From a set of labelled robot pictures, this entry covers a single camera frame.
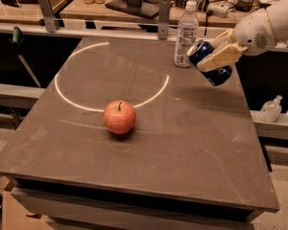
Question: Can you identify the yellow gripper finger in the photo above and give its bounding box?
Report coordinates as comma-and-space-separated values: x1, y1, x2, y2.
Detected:
210, 29, 235, 48
197, 43, 248, 72

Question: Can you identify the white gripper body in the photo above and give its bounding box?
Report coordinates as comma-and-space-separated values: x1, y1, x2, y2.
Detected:
234, 9, 276, 56

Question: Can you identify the blue pepsi can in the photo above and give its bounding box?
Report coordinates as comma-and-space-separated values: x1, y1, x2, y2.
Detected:
187, 39, 232, 86

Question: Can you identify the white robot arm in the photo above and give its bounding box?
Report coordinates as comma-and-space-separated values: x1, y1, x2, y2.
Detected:
197, 0, 288, 72

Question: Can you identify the white power adapter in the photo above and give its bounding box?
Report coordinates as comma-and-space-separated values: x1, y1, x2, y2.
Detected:
207, 2, 229, 18

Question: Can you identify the clear plastic water bottle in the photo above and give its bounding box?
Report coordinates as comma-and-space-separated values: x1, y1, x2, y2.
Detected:
174, 0, 199, 68

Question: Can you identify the clear soap dispenser bottle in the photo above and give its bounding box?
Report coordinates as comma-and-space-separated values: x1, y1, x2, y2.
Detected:
259, 95, 282, 123

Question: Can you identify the black monitor stand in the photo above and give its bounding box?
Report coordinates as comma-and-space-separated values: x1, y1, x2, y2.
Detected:
106, 0, 159, 19

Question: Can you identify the red apple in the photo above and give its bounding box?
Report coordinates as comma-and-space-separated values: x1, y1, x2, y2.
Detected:
103, 101, 136, 134

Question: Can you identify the right metal bracket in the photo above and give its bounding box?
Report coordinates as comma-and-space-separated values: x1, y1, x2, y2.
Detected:
157, 0, 171, 39

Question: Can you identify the metal bracket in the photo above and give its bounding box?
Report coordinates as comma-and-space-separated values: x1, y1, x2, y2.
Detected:
157, 0, 171, 39
37, 0, 59, 33

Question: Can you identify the left metal bracket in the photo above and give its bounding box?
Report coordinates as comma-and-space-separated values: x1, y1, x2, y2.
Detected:
37, 0, 59, 33

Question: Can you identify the green handled tool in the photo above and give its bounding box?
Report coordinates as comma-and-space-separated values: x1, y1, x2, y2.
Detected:
10, 26, 41, 87

